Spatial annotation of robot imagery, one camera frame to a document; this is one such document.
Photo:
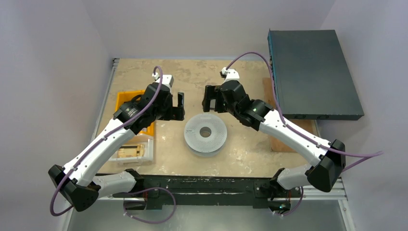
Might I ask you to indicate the yellow plastic bin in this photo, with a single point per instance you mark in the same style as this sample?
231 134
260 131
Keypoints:
126 96

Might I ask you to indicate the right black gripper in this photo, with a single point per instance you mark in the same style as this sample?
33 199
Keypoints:
217 98

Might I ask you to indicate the white filament spool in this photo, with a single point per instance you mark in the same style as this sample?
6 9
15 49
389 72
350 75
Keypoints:
205 134

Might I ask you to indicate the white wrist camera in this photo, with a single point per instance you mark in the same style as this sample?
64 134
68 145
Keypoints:
229 74
167 80

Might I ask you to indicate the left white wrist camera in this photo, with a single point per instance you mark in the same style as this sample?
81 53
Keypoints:
167 80

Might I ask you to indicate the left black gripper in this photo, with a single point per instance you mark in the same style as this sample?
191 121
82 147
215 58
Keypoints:
172 106

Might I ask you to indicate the wooden block in bin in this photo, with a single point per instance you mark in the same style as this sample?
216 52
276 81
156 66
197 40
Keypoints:
131 151

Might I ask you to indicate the dark grey network switch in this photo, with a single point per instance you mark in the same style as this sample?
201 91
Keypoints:
311 76

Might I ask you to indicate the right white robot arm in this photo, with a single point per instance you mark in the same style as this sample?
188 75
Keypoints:
325 164

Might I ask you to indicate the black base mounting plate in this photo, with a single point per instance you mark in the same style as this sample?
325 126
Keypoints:
155 191

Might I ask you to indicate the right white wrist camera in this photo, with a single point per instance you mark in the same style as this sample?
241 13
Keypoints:
229 74

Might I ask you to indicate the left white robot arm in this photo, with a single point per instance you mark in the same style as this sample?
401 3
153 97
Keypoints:
77 180

